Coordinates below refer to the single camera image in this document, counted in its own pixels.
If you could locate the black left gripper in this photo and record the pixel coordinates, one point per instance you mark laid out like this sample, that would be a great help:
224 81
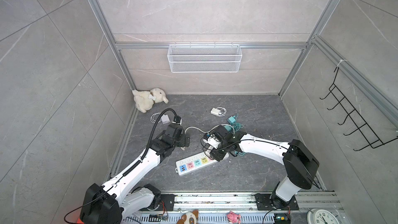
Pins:
183 142

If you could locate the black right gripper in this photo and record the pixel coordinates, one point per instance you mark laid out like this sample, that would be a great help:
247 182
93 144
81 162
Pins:
215 155

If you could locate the white black-cabled plug adapter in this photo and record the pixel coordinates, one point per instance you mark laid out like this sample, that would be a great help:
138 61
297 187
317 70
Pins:
213 142

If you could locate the teal charger adapter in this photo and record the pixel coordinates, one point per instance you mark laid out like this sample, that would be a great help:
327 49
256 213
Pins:
232 120

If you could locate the white charger with cable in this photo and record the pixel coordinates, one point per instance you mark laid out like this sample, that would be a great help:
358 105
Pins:
164 118
219 111

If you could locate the white power strip colourful sockets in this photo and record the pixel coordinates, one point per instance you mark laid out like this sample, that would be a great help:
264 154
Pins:
193 163

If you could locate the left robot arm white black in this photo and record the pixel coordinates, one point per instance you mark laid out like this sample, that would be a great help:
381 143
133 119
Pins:
103 204

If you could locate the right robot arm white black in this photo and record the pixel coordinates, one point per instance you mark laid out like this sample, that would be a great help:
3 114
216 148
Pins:
300 164

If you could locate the white plush lamb toy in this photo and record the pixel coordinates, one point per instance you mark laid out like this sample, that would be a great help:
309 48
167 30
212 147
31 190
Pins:
144 100

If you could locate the pink plush toy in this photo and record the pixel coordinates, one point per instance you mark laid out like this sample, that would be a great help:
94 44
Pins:
233 218

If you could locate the brown white plush dog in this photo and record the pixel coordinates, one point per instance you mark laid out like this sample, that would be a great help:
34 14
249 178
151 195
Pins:
189 217

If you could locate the white alarm clock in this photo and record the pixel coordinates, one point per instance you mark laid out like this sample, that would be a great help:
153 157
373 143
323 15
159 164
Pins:
321 216

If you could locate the white charger with coiled cable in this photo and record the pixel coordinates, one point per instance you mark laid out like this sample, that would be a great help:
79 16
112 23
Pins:
164 118

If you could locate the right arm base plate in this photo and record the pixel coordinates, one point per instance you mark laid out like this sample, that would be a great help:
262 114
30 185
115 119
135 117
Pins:
267 202

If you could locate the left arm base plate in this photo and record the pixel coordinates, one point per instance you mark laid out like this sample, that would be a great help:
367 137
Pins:
166 201

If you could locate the white wire mesh basket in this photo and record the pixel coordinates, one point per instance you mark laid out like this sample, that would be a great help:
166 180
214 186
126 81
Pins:
204 58

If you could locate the black wire hook rack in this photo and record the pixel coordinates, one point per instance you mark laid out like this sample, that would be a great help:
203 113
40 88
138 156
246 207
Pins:
353 114

